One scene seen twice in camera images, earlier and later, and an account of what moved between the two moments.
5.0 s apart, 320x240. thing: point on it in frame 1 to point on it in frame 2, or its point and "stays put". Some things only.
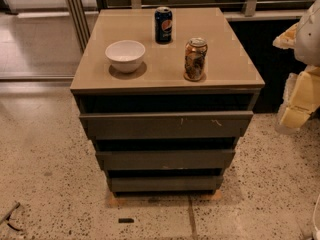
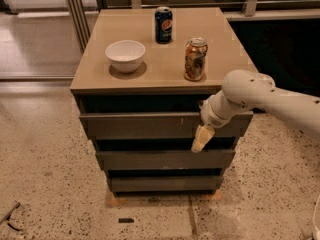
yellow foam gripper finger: x=301 y=97 to x=202 y=136
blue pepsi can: x=163 y=24 stays put
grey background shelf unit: x=239 y=2 stays put
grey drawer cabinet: x=166 y=95 stays put
